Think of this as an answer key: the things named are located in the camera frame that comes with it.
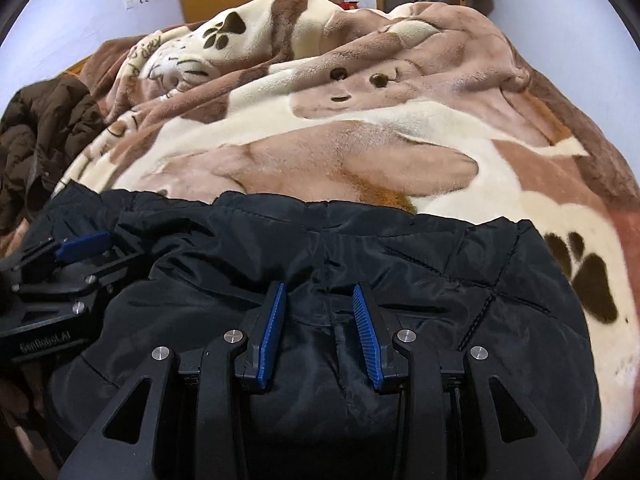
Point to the dark brown puffer jacket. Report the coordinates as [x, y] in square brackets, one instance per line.
[40, 135]

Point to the brown cream printed blanket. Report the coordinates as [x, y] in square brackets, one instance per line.
[350, 130]

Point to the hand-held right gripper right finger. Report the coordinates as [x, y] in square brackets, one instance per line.
[367, 340]

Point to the black padded jacket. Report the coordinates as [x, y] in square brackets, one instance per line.
[425, 270]

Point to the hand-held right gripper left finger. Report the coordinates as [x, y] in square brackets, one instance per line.
[272, 335]

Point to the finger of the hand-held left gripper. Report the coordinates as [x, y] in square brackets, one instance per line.
[100, 272]
[85, 246]

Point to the wooden bed frame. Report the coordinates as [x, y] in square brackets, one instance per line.
[80, 69]

